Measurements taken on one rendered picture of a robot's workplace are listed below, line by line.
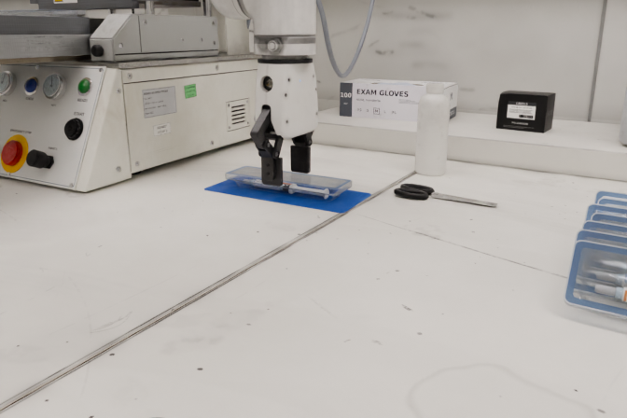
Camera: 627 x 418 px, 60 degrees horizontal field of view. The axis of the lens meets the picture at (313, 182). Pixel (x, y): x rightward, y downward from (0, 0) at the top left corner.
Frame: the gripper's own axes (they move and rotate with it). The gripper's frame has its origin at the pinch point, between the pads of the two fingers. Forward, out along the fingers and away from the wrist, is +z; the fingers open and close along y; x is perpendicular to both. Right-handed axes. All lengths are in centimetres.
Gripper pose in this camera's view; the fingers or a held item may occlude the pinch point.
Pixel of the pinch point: (286, 168)
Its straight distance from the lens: 77.9
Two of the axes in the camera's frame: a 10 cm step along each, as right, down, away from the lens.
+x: -8.8, -1.3, 4.6
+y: 4.8, -2.4, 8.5
